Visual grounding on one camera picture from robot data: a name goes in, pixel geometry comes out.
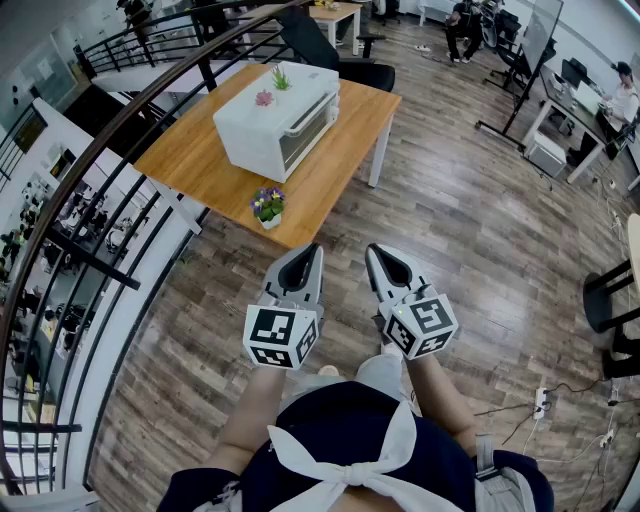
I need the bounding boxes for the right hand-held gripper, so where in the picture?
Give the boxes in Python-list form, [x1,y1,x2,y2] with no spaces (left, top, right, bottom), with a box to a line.
[364,243,460,362]

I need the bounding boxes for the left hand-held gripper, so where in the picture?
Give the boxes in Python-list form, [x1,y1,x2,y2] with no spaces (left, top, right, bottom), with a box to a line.
[243,242,326,372]

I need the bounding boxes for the white oven door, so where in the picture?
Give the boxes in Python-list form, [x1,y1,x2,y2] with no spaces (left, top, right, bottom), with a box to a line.
[277,91,333,184]

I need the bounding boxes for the person's left forearm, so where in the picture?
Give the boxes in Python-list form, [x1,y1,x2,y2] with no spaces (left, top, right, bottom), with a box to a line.
[197,366,290,471]

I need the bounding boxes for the person's right forearm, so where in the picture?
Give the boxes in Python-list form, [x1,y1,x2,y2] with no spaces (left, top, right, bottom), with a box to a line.
[403,352,480,457]

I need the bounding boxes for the white toaster oven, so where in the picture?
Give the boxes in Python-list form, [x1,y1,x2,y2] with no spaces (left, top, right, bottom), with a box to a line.
[213,60,342,184]

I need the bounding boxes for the purple flowers in white pot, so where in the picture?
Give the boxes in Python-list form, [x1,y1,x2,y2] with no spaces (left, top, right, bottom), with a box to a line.
[249,186,287,231]

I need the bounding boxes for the person's grey trousers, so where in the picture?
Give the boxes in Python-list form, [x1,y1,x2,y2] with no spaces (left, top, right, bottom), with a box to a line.
[279,353,416,416]

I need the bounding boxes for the person's navy top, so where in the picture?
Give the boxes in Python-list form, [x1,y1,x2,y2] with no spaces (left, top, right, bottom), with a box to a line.
[157,382,556,512]

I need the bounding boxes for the wooden table with white legs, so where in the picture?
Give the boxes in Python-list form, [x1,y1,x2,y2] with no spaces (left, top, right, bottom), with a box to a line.
[133,63,403,250]

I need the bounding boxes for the black railing with brown handrail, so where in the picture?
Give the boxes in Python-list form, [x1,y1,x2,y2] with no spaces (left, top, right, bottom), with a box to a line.
[0,0,311,496]

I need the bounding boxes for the white computer tower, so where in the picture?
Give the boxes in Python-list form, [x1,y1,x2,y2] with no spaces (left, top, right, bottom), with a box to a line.
[527,130,568,179]

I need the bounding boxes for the green succulent in white pot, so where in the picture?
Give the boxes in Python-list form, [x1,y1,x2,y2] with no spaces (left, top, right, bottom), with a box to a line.
[269,63,293,92]

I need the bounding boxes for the black office chair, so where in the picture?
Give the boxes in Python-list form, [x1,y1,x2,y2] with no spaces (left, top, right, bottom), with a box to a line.
[278,4,396,94]
[482,12,531,94]

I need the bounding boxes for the white tied scarf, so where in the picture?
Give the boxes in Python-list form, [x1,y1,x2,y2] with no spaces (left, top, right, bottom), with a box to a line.
[267,399,469,512]

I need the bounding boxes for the pale round table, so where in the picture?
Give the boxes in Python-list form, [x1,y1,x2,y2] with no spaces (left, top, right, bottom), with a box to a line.
[627,213,640,266]

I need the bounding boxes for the small wooden table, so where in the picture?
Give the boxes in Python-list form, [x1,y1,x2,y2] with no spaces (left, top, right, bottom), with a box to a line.
[307,2,364,56]

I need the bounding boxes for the black computer monitor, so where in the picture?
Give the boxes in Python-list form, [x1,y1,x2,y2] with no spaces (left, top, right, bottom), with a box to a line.
[560,58,592,91]

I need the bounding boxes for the grey shoulder strap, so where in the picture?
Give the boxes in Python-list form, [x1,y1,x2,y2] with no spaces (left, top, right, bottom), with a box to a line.
[473,432,497,481]

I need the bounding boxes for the white frame desk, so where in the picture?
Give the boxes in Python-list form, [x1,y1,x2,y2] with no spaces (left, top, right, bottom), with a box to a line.
[519,64,640,185]

